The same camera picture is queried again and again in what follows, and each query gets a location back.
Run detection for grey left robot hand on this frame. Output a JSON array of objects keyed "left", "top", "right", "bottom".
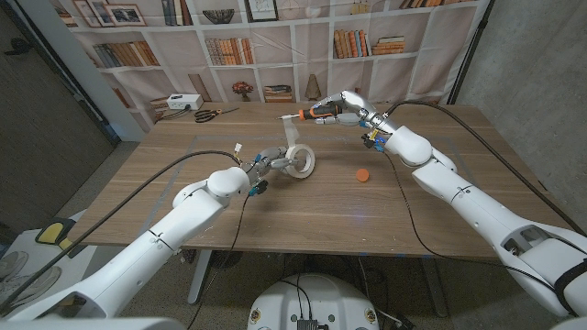
[{"left": 247, "top": 145, "right": 305, "bottom": 182}]

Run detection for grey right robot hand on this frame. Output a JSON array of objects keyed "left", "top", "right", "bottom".
[{"left": 314, "top": 90, "right": 401, "bottom": 136}]

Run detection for cream masking tape roll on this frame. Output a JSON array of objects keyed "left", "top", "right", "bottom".
[{"left": 280, "top": 114, "right": 317, "bottom": 181}]

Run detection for black orange screwdriver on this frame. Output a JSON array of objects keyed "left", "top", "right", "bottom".
[{"left": 277, "top": 104, "right": 345, "bottom": 123}]

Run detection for printed bookshelf backdrop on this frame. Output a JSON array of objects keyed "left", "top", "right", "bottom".
[{"left": 48, "top": 0, "right": 494, "bottom": 132}]

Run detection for white power strip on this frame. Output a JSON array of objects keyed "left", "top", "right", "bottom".
[{"left": 165, "top": 93, "right": 205, "bottom": 111}]

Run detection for black round object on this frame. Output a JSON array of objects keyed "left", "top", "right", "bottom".
[{"left": 211, "top": 250, "right": 244, "bottom": 270}]

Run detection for black backdrop stand pole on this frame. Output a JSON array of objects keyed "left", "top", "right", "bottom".
[{"left": 447, "top": 0, "right": 496, "bottom": 105}]

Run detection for white table leg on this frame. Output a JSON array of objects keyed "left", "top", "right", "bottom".
[{"left": 187, "top": 249, "right": 213, "bottom": 306}]

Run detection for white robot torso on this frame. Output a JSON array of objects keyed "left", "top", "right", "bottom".
[{"left": 247, "top": 273, "right": 381, "bottom": 330}]

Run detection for dark table leg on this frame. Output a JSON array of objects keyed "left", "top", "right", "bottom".
[{"left": 419, "top": 256, "right": 449, "bottom": 318}]

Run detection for yellow black floor pad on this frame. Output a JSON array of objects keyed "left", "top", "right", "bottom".
[{"left": 35, "top": 218, "right": 88, "bottom": 259}]

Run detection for grey sneaker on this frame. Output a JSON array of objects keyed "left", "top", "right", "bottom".
[
  {"left": 0, "top": 265, "right": 61, "bottom": 309},
  {"left": 0, "top": 250, "right": 29, "bottom": 281}
]

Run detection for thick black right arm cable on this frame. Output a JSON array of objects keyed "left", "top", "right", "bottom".
[{"left": 382, "top": 100, "right": 587, "bottom": 237}]

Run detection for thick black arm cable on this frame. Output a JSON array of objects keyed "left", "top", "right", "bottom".
[
  {"left": 0, "top": 149, "right": 242, "bottom": 315},
  {"left": 382, "top": 100, "right": 587, "bottom": 237}
]

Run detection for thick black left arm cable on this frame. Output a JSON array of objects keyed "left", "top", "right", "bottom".
[{"left": 0, "top": 149, "right": 242, "bottom": 315}]

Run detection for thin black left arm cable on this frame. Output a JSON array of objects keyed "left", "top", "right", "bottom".
[{"left": 185, "top": 192, "right": 251, "bottom": 330}]

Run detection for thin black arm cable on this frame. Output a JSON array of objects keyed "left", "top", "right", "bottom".
[
  {"left": 185, "top": 192, "right": 251, "bottom": 330},
  {"left": 382, "top": 152, "right": 559, "bottom": 292}
]

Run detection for black orange handled scissors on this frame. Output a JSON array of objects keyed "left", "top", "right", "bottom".
[{"left": 193, "top": 107, "right": 240, "bottom": 124}]

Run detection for black power cord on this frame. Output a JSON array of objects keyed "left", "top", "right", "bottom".
[{"left": 158, "top": 106, "right": 192, "bottom": 122}]

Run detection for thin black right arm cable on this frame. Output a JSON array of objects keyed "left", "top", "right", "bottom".
[{"left": 382, "top": 152, "right": 559, "bottom": 292}]

